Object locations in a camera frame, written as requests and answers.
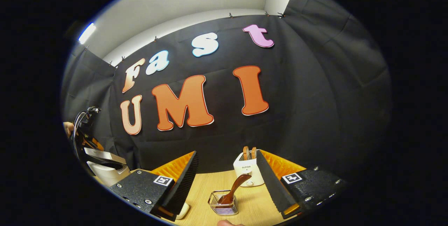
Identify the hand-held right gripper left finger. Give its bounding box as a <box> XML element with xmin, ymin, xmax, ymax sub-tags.
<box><xmin>110</xmin><ymin>151</ymin><xmax>199</xmax><ymax>222</ymax></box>

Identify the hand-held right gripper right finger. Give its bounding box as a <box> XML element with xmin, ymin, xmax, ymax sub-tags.
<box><xmin>256</xmin><ymin>149</ymin><xmax>349</xmax><ymax>219</ymax></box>

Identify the white rice heap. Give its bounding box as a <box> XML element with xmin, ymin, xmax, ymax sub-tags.
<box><xmin>175</xmin><ymin>203</ymin><xmax>190</xmax><ymax>220</ymax></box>

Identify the white rice cooker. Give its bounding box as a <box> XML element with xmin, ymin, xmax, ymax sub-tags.
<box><xmin>84</xmin><ymin>147</ymin><xmax>131</xmax><ymax>187</ymax></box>

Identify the brown wooden spoon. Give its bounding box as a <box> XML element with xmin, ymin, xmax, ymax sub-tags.
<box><xmin>218</xmin><ymin>174</ymin><xmax>252</xmax><ymax>205</ymax></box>

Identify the metal wire chopstick holder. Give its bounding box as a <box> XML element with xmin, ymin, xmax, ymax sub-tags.
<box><xmin>208</xmin><ymin>190</ymin><xmax>239</xmax><ymax>216</ymax></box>

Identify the white toaster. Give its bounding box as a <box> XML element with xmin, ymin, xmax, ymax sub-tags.
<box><xmin>233</xmin><ymin>151</ymin><xmax>265</xmax><ymax>187</ymax></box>

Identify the black backdrop cloth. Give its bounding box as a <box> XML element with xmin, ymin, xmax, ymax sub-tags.
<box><xmin>60</xmin><ymin>0</ymin><xmax>392</xmax><ymax>191</ymax></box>

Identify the ceiling light panel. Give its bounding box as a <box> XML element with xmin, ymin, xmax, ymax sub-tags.
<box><xmin>78</xmin><ymin>22</ymin><xmax>97</xmax><ymax>44</ymax></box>

